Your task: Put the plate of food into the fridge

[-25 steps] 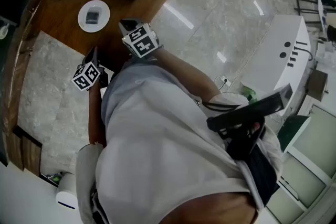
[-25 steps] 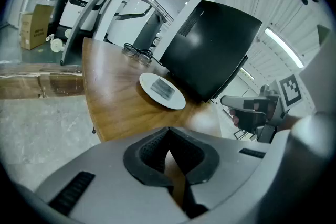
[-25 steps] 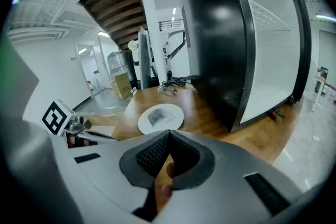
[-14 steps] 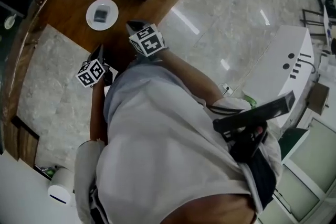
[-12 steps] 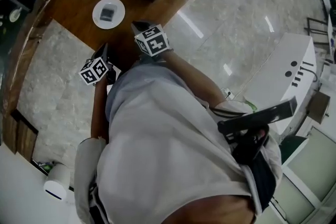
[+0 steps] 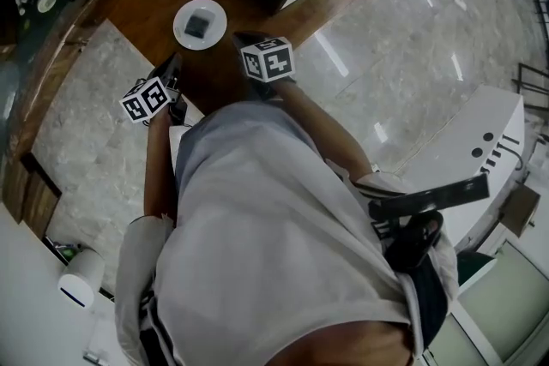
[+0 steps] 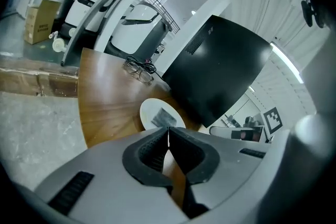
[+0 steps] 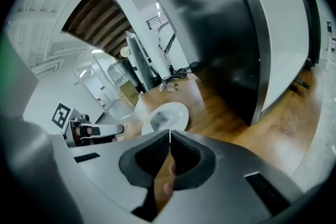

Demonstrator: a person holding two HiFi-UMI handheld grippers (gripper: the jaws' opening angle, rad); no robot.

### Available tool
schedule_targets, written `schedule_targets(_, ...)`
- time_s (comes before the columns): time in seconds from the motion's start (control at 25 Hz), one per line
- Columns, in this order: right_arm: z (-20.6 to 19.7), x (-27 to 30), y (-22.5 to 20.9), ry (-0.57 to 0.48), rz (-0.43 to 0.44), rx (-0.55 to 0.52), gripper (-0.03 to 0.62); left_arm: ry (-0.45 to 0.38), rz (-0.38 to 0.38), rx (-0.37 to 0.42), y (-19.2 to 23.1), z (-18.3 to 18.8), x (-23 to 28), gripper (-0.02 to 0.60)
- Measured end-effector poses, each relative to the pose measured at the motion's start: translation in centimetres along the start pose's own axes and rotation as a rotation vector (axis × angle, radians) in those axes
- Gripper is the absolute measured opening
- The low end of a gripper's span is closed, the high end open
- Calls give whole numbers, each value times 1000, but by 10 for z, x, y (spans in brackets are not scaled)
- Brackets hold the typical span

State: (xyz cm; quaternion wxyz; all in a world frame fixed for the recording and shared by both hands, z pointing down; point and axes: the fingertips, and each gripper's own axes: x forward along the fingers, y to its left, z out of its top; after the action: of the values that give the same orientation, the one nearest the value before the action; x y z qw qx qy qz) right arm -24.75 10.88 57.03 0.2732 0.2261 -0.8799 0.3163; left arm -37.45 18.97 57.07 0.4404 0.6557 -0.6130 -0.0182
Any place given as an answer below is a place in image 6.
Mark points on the small white bowl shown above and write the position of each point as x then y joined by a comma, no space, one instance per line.
47,1

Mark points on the white round plate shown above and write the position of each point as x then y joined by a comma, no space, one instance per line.
213,10

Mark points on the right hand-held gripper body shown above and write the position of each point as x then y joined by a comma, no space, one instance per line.
270,60

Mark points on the person's left forearm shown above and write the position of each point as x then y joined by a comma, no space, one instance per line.
156,167

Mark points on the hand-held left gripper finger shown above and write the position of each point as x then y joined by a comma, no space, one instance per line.
175,75
165,68

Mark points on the person's right forearm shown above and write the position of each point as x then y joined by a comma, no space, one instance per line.
326,128

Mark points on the dark green seat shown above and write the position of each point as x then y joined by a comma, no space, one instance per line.
476,268

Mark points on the black metal rack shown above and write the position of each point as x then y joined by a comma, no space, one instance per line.
536,72

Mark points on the person's neck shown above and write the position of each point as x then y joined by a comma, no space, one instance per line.
343,345

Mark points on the black flat bar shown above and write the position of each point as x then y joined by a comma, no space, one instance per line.
450,190

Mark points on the brown cardboard box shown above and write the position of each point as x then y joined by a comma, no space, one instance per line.
519,210

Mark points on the person's grey shirt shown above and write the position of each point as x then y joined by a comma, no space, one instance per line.
257,227

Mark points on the white cylindrical bin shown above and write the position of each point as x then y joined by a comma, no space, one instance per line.
81,278

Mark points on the white rounded machine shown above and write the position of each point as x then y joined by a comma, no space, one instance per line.
472,133

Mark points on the dark square object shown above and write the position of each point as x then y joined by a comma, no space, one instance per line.
197,25

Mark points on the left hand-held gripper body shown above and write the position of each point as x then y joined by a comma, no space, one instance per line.
146,100

